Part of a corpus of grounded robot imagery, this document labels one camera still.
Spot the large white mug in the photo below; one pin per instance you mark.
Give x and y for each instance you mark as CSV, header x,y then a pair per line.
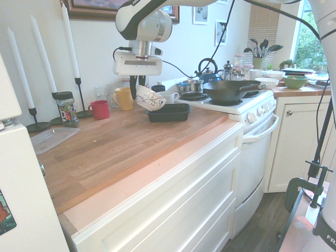
x,y
168,97

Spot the clear drinking glasses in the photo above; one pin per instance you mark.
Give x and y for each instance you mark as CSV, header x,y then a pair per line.
x,y
124,83

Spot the small spice bottles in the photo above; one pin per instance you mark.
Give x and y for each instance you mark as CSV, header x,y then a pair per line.
x,y
239,74

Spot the white cupboard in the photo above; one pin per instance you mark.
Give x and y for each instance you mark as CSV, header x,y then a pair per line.
x,y
296,147

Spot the wooden window blind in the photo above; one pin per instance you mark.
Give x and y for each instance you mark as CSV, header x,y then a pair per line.
x,y
263,29

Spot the green metal clamp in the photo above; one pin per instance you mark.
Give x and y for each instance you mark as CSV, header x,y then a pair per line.
x,y
296,189

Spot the spice jar black lid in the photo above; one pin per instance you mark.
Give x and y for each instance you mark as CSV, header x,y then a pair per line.
x,y
67,109

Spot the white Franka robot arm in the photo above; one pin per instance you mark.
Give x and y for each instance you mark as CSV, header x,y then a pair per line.
x,y
136,23

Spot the black stand pole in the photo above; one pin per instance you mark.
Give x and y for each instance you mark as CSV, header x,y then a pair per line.
x,y
321,141

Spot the blue kettle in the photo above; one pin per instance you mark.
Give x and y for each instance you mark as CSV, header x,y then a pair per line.
x,y
210,76

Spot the white bowl black swirl pattern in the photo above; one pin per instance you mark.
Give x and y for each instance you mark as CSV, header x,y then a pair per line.
x,y
152,101

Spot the glass french press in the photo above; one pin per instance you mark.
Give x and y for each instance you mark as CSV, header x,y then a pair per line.
x,y
227,72

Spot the framed painting dark frame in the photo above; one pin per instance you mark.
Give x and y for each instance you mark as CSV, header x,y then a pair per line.
x,y
92,11

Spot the succulent plant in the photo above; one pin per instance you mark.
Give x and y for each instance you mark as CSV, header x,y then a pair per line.
x,y
286,63

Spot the utensil crock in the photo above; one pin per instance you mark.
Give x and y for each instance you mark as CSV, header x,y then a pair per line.
x,y
258,63

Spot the black wok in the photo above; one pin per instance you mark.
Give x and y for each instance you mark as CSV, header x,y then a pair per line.
x,y
225,92

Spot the dark plates stack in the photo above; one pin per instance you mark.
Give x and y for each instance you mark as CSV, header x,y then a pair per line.
x,y
299,71

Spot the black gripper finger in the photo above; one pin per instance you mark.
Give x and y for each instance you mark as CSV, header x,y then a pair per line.
x,y
133,85
142,80

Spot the glass jar gingham lid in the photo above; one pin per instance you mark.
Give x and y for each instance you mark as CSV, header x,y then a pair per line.
x,y
239,60

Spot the medium white taper candle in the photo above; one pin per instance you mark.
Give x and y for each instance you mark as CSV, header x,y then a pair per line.
x,y
43,55

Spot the white drawer cabinet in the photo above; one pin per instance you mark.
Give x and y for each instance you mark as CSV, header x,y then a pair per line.
x,y
162,197

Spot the white electric stove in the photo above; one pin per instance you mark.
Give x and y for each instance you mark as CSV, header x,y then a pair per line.
x,y
252,147

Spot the clear drinking glass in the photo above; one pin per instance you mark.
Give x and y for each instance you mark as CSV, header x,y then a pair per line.
x,y
101,94
113,90

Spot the steel pot with lid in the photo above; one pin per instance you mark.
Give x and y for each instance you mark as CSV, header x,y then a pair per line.
x,y
190,86

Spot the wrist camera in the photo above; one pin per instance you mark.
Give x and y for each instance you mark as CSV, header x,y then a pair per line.
x,y
157,51

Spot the tall white taper candle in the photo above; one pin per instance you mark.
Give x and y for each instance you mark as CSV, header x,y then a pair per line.
x,y
70,42

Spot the black plastic tray box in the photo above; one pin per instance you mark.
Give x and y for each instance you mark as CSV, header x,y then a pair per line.
x,y
168,114

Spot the clear plastic container lid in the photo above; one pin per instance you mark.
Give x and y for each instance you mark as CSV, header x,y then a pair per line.
x,y
52,139

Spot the colourful fridge magnet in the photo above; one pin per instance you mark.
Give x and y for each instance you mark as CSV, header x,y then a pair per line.
x,y
5,212

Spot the short white taper candle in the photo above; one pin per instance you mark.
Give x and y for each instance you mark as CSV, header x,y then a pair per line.
x,y
21,71

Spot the green bowl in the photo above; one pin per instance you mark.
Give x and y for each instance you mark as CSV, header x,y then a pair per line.
x,y
295,82

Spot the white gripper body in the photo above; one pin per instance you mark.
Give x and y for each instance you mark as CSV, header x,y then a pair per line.
x,y
136,67

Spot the red mug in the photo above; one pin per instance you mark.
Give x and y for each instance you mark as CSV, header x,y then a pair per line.
x,y
101,110

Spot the unframed wall photo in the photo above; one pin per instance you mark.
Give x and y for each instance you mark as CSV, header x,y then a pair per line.
x,y
200,15
221,32

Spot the yellow mug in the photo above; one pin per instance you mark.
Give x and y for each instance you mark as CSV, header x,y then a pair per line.
x,y
124,98

